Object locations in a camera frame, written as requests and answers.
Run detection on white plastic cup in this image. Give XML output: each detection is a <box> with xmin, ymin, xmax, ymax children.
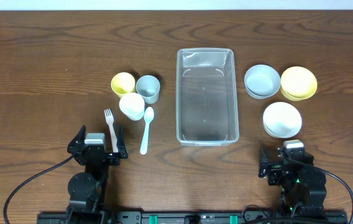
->
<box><xmin>119</xmin><ymin>93</ymin><xmax>145</xmax><ymax>121</ymax></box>

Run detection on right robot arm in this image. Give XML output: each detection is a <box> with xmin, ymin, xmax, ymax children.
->
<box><xmin>259</xmin><ymin>147</ymin><xmax>327</xmax><ymax>220</ymax></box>

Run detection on grey plastic bowl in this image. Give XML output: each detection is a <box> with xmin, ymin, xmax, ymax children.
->
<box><xmin>244</xmin><ymin>65</ymin><xmax>281</xmax><ymax>100</ymax></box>

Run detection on clear plastic container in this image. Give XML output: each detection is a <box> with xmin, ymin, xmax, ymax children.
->
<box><xmin>176</xmin><ymin>48</ymin><xmax>239</xmax><ymax>146</ymax></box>

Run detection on white plastic bowl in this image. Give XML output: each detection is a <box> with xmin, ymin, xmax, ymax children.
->
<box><xmin>262</xmin><ymin>102</ymin><xmax>302</xmax><ymax>139</ymax></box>

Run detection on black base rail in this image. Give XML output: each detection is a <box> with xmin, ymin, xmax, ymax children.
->
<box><xmin>36</xmin><ymin>210</ymin><xmax>349</xmax><ymax>224</ymax></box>

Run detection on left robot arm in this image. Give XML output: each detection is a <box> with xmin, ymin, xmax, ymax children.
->
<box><xmin>65</xmin><ymin>126</ymin><xmax>128</xmax><ymax>224</ymax></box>

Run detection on pale green plastic spoon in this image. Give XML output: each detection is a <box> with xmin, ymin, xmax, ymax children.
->
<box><xmin>140</xmin><ymin>106</ymin><xmax>155</xmax><ymax>155</ymax></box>

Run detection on white plastic fork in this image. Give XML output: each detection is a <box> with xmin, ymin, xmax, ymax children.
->
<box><xmin>104</xmin><ymin>108</ymin><xmax>119</xmax><ymax>153</ymax></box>

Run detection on grey plastic cup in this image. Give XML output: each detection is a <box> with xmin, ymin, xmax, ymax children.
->
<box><xmin>136</xmin><ymin>75</ymin><xmax>160</xmax><ymax>104</ymax></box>

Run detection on yellow plastic cup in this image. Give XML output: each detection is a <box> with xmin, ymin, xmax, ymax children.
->
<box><xmin>111</xmin><ymin>72</ymin><xmax>135</xmax><ymax>98</ymax></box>

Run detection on yellow plastic bowl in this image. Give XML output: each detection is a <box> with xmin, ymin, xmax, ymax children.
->
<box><xmin>280</xmin><ymin>66</ymin><xmax>318</xmax><ymax>101</ymax></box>

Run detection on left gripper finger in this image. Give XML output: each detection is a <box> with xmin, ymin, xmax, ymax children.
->
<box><xmin>116</xmin><ymin>125</ymin><xmax>126</xmax><ymax>153</ymax></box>
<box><xmin>75</xmin><ymin>125</ymin><xmax>86</xmax><ymax>144</ymax></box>

